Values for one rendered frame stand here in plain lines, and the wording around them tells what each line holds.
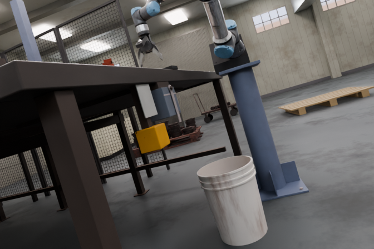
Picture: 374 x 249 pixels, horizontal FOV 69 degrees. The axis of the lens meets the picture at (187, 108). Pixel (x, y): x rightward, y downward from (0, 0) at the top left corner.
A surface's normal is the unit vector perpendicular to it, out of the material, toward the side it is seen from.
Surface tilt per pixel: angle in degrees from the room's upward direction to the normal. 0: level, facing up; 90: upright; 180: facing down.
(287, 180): 90
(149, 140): 90
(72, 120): 90
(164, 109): 90
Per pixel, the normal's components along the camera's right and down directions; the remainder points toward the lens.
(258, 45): -0.18, 0.08
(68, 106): 0.91, -0.26
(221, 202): -0.52, 0.24
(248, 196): 0.49, -0.07
